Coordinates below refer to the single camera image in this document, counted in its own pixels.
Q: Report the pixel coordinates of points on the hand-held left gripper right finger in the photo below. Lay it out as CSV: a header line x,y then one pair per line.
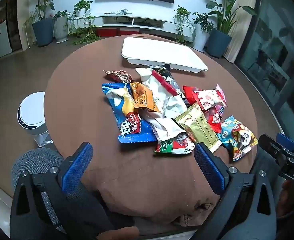
x,y
209,167

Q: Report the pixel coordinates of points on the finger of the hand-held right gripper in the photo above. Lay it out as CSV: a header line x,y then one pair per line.
x,y
270,146
286,141

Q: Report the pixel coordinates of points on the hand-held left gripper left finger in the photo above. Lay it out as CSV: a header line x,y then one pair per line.
x,y
78,167

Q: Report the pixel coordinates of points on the blue cartoon snack packet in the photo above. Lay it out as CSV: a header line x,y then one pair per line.
x,y
239,137

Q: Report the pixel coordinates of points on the blue roll cake packet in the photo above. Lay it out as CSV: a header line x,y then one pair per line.
x,y
127,125

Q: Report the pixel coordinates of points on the large red snack packet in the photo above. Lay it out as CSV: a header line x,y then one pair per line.
x,y
190,93

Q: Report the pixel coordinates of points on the orange snack packet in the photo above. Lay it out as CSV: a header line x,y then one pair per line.
x,y
143,97

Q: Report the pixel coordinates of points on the red white star-patterned packet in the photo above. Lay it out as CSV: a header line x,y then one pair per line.
x,y
118,75

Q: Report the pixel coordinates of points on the white foam tray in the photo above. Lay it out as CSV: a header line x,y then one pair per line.
x,y
156,51

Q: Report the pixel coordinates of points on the red green white snack packet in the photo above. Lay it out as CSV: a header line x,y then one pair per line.
x,y
176,145

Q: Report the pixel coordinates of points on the gold snack packet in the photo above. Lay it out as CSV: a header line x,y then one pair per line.
x,y
199,127

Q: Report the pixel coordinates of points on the grey textured fabric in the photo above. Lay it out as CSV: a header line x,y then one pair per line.
x,y
34,160

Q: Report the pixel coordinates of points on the pink snack packet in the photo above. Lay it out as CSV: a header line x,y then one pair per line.
x,y
211,98

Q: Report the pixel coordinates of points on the white cylindrical appliance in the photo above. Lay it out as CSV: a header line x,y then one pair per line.
x,y
32,115

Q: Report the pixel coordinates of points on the glass sliding door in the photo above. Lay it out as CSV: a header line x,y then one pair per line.
x,y
274,55

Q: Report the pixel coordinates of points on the long white snack packet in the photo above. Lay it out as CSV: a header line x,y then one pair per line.
x,y
159,92

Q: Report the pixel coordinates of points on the black and red snack packet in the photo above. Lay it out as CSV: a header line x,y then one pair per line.
x,y
165,73

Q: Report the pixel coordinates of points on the beige curtain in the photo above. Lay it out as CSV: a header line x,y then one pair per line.
x,y
238,37

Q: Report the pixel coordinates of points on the dark blue plant pot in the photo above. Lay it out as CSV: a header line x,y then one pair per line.
x,y
219,42

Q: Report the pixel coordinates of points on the red storage box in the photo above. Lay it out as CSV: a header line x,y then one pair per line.
x,y
106,32
129,31

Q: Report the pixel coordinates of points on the white ribbed plant pot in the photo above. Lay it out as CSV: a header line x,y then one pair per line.
x,y
60,28

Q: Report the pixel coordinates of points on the blue-grey plant pot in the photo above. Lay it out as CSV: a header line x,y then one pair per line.
x,y
43,31

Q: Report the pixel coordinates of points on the small bushy plant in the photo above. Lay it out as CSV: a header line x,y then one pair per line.
x,y
203,21

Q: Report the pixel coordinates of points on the large broad-leaf plant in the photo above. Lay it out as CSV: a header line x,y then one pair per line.
x,y
224,10

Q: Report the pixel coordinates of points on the trailing plant on cabinet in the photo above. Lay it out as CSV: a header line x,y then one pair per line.
x,y
181,17

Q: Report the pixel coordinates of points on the small leafy plant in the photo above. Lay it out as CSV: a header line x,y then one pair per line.
x,y
61,13

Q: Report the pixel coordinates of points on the trailing pothos plant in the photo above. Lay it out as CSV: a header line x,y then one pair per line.
x,y
83,12

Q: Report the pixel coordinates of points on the white television cabinet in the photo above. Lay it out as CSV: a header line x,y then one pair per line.
x,y
142,21

